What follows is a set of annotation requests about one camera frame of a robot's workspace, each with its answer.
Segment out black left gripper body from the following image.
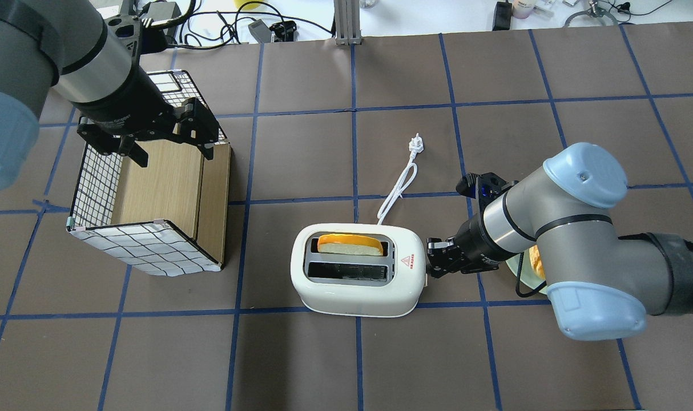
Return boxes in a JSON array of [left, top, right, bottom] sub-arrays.
[[76, 97, 220, 156]]

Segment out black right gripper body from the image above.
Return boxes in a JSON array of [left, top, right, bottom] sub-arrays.
[[438, 217, 502, 276]]

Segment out white two-slot toaster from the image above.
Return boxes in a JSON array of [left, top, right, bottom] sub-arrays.
[[290, 223, 427, 318]]

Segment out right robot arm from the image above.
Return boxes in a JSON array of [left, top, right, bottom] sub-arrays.
[[426, 142, 693, 341]]

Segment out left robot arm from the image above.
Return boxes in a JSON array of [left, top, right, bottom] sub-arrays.
[[0, 1, 224, 190]]

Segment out toast slice in toaster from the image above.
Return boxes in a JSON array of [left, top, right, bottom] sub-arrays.
[[317, 232, 385, 256]]

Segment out light green plate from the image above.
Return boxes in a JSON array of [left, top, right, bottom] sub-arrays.
[[505, 250, 547, 296]]

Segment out golden triangular pastry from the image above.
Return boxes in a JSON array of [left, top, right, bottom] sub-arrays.
[[529, 245, 546, 281]]

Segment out black power adapter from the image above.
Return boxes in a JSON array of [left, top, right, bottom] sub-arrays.
[[248, 20, 275, 43]]

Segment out white toaster power cable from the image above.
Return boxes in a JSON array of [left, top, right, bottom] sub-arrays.
[[376, 134, 426, 225]]

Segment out aluminium frame post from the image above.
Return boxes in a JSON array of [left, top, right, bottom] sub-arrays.
[[333, 0, 362, 45]]

